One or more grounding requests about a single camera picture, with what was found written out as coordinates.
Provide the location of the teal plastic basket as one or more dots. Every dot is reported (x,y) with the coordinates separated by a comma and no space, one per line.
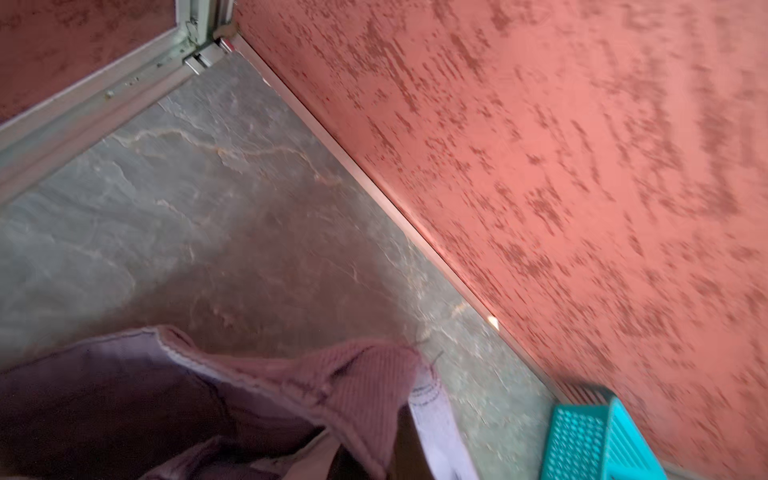
(592,436)

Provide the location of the purple trousers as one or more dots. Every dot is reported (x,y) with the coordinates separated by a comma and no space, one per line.
(148,404)

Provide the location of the left aluminium corner post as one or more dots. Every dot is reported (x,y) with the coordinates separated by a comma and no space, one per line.
(199,22)

